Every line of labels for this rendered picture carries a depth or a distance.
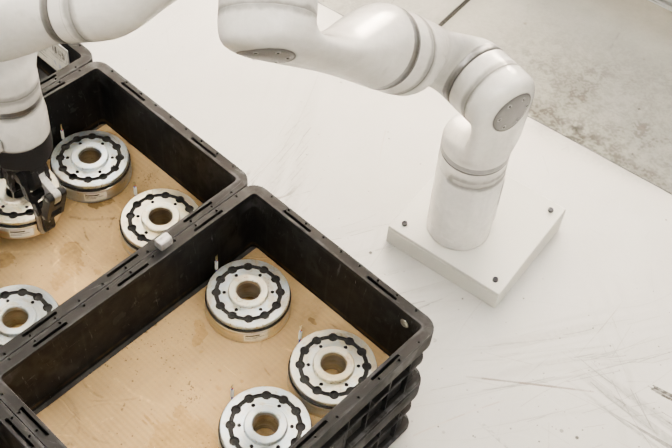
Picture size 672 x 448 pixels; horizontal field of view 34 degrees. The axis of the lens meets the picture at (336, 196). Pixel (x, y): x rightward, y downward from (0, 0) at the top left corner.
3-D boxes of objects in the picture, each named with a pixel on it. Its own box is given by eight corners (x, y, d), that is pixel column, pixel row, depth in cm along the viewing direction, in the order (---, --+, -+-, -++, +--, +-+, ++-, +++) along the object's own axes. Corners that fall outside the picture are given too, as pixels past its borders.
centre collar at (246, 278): (248, 269, 135) (248, 266, 134) (277, 292, 133) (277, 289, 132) (219, 293, 132) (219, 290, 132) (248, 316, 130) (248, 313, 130)
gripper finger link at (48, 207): (43, 194, 127) (36, 212, 132) (52, 207, 127) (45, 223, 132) (62, 183, 128) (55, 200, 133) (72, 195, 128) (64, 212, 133)
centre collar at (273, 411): (266, 398, 123) (266, 395, 123) (297, 427, 121) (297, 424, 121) (233, 425, 121) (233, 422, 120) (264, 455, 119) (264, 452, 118)
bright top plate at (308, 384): (332, 316, 132) (332, 314, 131) (394, 369, 127) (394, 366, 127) (271, 366, 126) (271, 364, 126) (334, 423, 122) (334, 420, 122)
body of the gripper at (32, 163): (65, 129, 125) (74, 184, 133) (21, 91, 129) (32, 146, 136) (9, 161, 122) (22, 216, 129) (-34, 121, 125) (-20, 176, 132)
